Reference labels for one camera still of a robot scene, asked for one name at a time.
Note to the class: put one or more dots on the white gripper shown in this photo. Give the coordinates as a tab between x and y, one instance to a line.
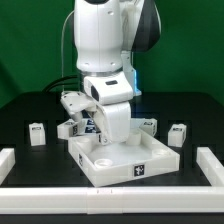
111	121

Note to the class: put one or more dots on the white square table top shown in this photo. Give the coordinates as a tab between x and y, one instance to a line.
139	157

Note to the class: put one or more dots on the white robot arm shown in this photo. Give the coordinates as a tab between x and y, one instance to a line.
106	32

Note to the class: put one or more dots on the white marker sheet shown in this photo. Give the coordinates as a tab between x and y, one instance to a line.
87	126

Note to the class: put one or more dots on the white left fence piece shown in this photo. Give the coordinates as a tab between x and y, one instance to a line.
7	161

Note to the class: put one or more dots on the white front fence rail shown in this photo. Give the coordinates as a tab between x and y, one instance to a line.
119	200

